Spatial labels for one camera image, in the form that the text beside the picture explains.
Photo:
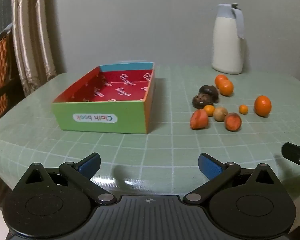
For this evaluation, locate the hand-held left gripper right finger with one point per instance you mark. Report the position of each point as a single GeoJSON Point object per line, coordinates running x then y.
{"type": "Point", "coordinates": [210, 166]}

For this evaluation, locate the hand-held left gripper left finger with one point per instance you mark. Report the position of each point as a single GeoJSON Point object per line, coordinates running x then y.
{"type": "Point", "coordinates": [88, 166]}

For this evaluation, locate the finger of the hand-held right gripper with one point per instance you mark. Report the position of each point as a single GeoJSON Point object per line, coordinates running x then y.
{"type": "Point", "coordinates": [293, 153]}

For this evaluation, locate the colourful cardboard box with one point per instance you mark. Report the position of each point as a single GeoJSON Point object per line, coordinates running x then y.
{"type": "Point", "coordinates": [100, 120]}

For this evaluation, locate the red-orange wrinkled fruit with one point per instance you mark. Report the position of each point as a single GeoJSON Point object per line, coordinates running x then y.
{"type": "Point", "coordinates": [233, 121]}
{"type": "Point", "coordinates": [199, 119]}

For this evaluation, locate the small orange kumquat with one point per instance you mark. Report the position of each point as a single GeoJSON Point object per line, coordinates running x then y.
{"type": "Point", "coordinates": [209, 110]}
{"type": "Point", "coordinates": [243, 109]}

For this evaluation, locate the orange mandarin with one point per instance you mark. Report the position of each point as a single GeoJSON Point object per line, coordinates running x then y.
{"type": "Point", "coordinates": [226, 88]}
{"type": "Point", "coordinates": [262, 105]}
{"type": "Point", "coordinates": [220, 79]}

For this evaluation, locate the dark brown passion fruit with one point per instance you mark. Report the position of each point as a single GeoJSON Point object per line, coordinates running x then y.
{"type": "Point", "coordinates": [210, 91]}
{"type": "Point", "coordinates": [202, 100]}

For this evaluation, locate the green grid table cover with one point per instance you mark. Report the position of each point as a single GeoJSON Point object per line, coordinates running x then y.
{"type": "Point", "coordinates": [165, 145]}

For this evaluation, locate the white jug with grey lid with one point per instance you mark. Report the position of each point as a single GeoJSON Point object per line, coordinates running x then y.
{"type": "Point", "coordinates": [226, 45]}

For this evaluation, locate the beige satin curtain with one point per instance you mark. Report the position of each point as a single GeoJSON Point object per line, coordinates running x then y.
{"type": "Point", "coordinates": [32, 42]}

